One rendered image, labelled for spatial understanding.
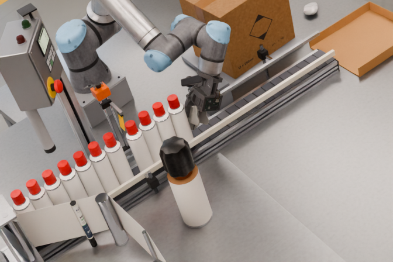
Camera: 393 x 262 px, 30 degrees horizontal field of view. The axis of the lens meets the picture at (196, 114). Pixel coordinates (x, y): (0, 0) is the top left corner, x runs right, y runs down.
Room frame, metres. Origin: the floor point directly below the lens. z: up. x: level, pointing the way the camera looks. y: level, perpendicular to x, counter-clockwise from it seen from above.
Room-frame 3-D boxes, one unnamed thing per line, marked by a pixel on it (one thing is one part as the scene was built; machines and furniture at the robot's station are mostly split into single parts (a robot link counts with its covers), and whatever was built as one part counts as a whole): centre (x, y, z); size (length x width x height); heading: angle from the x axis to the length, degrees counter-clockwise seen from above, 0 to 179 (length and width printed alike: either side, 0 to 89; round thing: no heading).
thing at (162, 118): (1.74, 0.11, 0.98); 0.05 x 0.05 x 0.20
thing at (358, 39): (2.06, -0.66, 0.85); 0.30 x 0.26 x 0.04; 113
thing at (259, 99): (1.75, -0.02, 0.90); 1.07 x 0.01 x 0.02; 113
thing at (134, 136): (1.70, 0.20, 0.98); 0.05 x 0.05 x 0.20
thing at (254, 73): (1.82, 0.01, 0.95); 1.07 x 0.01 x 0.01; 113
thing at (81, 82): (2.19, 0.33, 0.98); 0.15 x 0.15 x 0.10
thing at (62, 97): (1.79, 0.36, 1.16); 0.04 x 0.04 x 0.67; 23
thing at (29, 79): (1.71, 0.39, 1.38); 0.17 x 0.10 x 0.19; 168
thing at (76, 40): (2.20, 0.33, 1.10); 0.13 x 0.12 x 0.14; 127
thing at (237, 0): (2.22, -0.25, 0.99); 0.30 x 0.24 x 0.27; 117
